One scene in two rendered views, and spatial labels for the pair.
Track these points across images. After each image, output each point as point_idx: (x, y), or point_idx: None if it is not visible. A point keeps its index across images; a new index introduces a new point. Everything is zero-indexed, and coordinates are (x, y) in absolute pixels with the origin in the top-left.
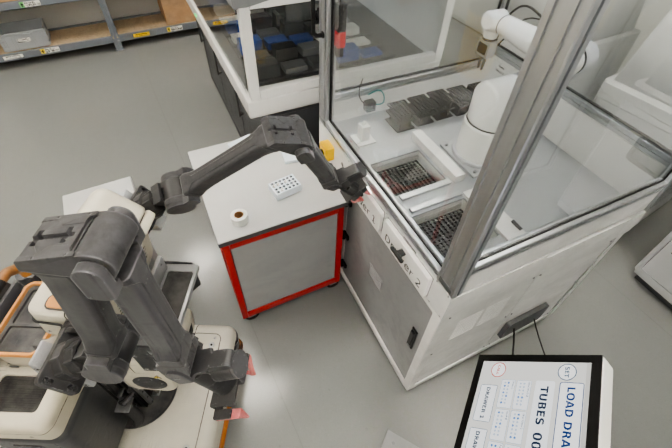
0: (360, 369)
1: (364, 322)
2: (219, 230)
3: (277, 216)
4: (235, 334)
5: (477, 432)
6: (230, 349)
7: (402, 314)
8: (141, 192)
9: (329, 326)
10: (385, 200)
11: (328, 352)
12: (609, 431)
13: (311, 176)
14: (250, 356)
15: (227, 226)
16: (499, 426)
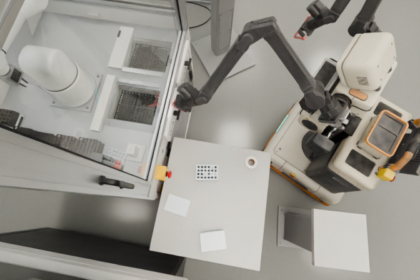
0: (207, 113)
1: (188, 132)
2: (266, 163)
3: (225, 152)
4: (264, 150)
5: None
6: (315, 4)
7: None
8: (335, 108)
9: (207, 142)
10: (173, 83)
11: (216, 130)
12: None
13: (180, 174)
14: (297, 30)
15: (260, 163)
16: None
